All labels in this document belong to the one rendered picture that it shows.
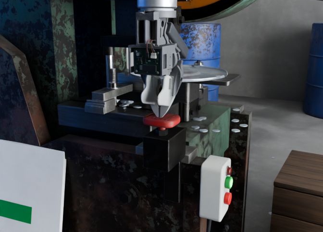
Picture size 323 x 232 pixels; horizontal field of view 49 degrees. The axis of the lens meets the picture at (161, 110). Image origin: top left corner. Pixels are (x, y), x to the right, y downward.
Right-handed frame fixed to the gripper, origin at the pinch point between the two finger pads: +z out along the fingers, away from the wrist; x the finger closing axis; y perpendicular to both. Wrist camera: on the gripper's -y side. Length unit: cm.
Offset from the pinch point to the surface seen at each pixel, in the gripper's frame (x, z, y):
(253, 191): -1, 75, -121
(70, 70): -40.0, -3.2, -19.9
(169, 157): 3.1, 8.9, 2.5
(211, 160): 8.6, 12.8, -8.8
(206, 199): 8.9, 21.0, -5.4
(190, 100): -5.0, 4.4, -29.4
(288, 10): -20, -26, -363
